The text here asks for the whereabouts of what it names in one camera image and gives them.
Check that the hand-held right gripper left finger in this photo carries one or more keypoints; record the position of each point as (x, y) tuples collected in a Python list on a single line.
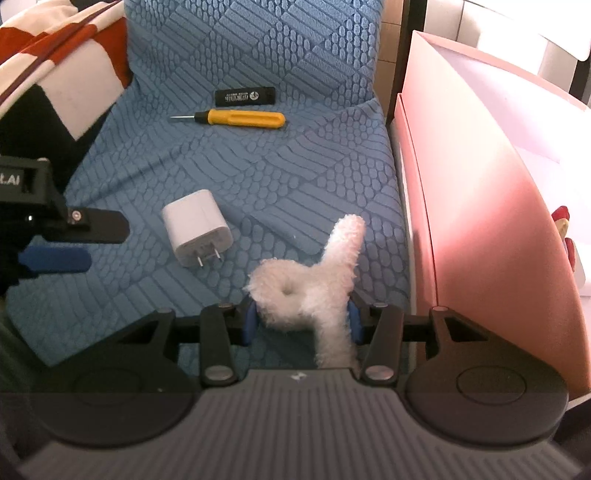
[(248, 323)]

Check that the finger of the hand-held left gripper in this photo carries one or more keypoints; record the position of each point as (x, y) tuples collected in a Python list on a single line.
[(55, 263), (99, 226)]

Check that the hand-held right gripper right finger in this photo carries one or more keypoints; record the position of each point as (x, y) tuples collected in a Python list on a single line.
[(354, 323)]

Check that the white fluffy hair clip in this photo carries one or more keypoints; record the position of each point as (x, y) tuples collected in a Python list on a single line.
[(318, 290)]

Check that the white wall charger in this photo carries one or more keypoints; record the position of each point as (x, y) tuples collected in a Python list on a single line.
[(196, 226)]

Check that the pink cardboard box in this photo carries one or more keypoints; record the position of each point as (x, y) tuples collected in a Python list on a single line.
[(485, 207)]

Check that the black stick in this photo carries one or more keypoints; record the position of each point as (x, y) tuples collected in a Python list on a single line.
[(244, 96)]

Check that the striped orange white blanket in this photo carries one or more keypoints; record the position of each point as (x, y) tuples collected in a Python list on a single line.
[(51, 60)]

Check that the blue textured covered chair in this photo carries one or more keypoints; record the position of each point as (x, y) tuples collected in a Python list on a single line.
[(277, 175)]

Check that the wooden nightstand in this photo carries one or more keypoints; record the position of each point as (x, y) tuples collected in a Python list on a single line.
[(390, 69)]

